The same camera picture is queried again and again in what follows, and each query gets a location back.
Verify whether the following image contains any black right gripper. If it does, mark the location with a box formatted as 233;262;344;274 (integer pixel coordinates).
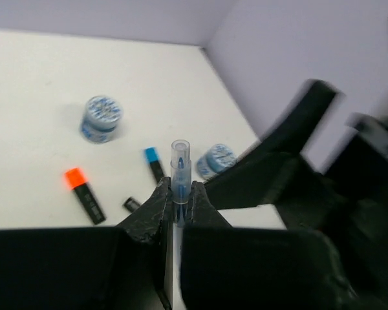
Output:
204;79;388;308

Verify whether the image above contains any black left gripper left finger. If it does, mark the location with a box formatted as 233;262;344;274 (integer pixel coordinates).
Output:
0;177;172;309

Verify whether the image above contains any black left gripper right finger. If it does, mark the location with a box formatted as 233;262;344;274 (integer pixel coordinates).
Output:
180;182;375;309

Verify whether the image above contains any pink capped black highlighter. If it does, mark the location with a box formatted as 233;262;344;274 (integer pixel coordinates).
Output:
122;196;141;213

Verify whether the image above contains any blue thin pen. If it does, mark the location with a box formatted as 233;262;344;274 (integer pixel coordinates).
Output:
170;139;191;289

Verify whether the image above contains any orange capped black highlighter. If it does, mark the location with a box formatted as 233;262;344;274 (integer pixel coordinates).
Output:
64;167;106;225

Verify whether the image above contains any blue capped black highlighter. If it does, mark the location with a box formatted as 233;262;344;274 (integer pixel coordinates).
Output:
144;147;165;183

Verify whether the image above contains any blue paint jar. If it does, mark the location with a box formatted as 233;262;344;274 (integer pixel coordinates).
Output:
196;143;237;180
80;96;123;143

